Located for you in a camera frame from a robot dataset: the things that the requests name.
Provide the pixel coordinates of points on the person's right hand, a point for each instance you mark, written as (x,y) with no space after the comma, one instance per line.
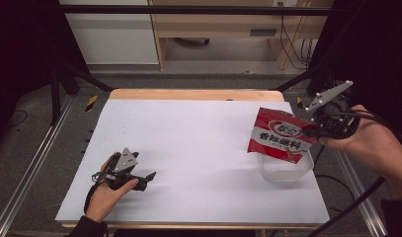
(366,144)

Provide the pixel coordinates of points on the person's left hand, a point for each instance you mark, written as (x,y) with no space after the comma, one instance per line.
(104,197)

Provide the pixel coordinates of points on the wooden table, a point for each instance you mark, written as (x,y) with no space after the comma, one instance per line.
(188,94)

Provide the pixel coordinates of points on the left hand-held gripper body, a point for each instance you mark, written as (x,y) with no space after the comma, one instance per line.
(126,171)

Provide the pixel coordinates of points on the black curtain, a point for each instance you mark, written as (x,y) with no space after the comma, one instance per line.
(20,49)
(383,49)

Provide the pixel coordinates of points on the clear plastic container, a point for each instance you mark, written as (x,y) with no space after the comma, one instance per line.
(287,169)

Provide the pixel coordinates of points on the white cabinet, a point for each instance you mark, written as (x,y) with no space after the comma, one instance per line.
(113,36)

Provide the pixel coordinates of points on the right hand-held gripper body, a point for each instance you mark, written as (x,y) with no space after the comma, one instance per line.
(335,115)

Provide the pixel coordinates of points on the black horizontal frame bar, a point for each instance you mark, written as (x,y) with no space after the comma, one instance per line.
(188,10)

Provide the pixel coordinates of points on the white table mat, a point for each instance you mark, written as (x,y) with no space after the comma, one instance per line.
(188,138)

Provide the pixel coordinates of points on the black metal stand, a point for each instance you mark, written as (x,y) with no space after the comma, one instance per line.
(307,80)
(57,95)

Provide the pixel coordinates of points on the red white seasoning packet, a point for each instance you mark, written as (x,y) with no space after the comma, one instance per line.
(281,135)

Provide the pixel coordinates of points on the yellow black tape strip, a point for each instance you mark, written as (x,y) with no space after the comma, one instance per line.
(300,101)
(92,103)

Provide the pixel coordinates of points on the aluminium floor rail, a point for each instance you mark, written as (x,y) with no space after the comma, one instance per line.
(363,197)
(27,171)

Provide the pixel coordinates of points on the light wooden desk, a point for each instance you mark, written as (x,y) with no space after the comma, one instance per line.
(218,23)

